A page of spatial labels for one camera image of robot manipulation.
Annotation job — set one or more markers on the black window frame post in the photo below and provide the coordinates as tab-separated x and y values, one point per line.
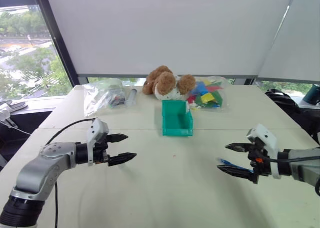
56	37

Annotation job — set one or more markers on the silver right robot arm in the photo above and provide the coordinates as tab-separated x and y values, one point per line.
301	171

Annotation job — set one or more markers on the clear bag of small parts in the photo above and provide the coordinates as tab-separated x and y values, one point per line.
110	95

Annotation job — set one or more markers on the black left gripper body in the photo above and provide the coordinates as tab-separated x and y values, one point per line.
100	155

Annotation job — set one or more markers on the narrow white roller blind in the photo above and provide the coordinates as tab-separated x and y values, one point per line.
295	50

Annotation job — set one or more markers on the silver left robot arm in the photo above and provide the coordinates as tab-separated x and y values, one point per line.
37	168

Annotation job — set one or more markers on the brown plush dog toy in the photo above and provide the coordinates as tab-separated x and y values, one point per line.
165	81

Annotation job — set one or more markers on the clear plastic syringe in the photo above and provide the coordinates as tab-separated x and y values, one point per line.
131	97

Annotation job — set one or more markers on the green plastic bin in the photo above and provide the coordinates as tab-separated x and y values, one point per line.
176	131

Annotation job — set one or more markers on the clear bag of coloured pieces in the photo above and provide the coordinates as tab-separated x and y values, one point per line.
210	94

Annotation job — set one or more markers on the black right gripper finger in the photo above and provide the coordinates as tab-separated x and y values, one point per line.
240	147
237	171

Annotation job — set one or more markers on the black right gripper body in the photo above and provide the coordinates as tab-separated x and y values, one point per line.
261	164

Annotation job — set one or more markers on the grey flat object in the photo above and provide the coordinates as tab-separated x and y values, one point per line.
15	105

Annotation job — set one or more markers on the dark green cup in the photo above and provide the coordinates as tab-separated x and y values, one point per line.
312	94

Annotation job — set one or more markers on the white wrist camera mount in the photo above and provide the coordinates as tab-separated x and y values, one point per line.
98	127
265	135

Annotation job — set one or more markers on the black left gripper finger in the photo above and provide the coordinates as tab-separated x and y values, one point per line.
117	137
122	157

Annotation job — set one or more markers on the wide white roller blind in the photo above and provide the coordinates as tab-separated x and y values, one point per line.
162	30

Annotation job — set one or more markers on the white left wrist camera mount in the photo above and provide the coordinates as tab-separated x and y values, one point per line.
98	127

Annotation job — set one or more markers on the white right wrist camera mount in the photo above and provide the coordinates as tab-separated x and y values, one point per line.
265	135

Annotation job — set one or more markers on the black backpack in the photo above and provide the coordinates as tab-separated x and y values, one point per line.
287	102

